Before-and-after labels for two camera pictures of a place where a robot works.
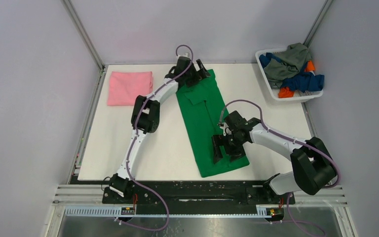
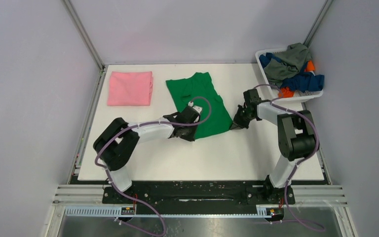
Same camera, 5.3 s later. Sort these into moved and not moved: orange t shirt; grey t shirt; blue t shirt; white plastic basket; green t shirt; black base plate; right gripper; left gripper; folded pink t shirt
Moved: green t shirt; left gripper; right gripper
Not moved: grey t shirt; blue t shirt; folded pink t shirt; white plastic basket; orange t shirt; black base plate
